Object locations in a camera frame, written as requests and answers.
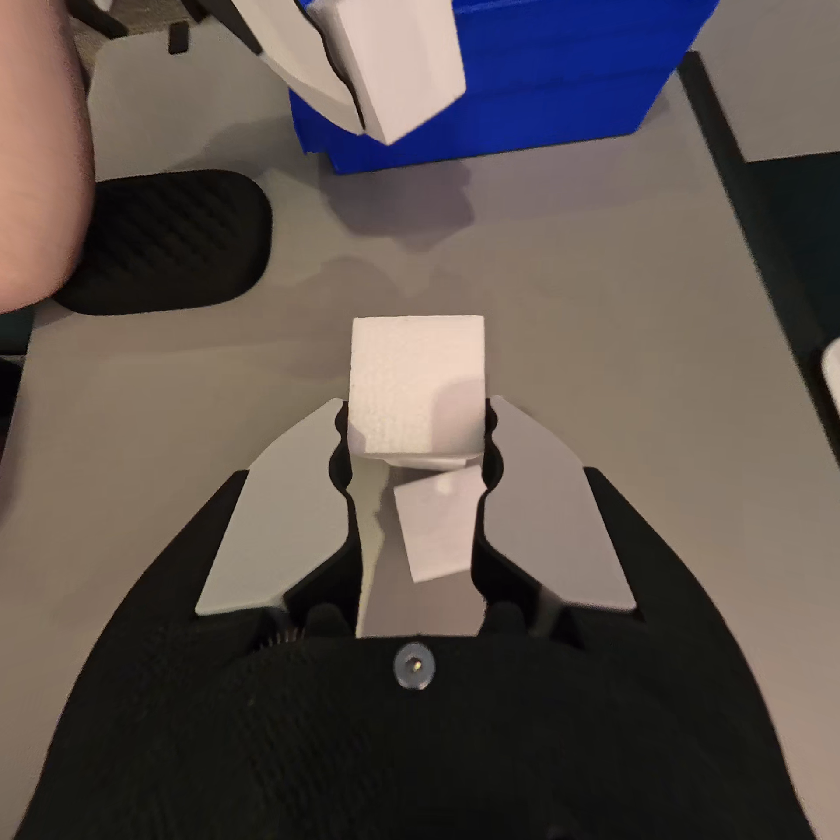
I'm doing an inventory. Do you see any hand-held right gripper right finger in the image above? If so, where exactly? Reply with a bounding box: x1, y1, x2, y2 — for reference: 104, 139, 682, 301
474, 395, 637, 636

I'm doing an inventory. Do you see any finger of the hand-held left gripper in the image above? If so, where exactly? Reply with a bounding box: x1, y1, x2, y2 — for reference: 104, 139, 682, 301
226, 0, 366, 137

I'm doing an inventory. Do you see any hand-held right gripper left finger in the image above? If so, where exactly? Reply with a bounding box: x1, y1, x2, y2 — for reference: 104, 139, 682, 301
195, 398, 362, 634

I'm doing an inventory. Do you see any white hard foam cube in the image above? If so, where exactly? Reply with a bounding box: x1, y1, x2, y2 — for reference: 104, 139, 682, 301
346, 315, 487, 462
392, 465, 487, 584
308, 0, 468, 147

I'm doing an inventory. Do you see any person's left forearm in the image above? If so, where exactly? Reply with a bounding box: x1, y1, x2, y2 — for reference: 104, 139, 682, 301
0, 0, 97, 317

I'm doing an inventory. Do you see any black padded wrist rest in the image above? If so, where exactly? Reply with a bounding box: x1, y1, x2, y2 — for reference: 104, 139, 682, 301
52, 169, 274, 317

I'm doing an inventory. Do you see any blue plastic bin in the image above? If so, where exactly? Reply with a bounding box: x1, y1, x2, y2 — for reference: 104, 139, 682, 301
289, 0, 721, 175

